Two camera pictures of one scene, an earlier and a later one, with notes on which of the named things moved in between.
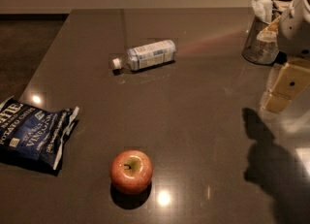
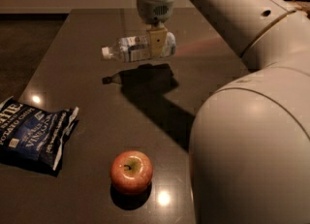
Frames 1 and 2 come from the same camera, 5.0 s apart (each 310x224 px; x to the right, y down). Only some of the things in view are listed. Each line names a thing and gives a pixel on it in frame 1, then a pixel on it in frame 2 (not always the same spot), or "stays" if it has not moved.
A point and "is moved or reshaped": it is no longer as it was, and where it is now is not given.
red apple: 131,172 stays
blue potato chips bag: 33,135 stays
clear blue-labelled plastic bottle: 146,56 is moved or reshaped
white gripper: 295,30 to 154,9
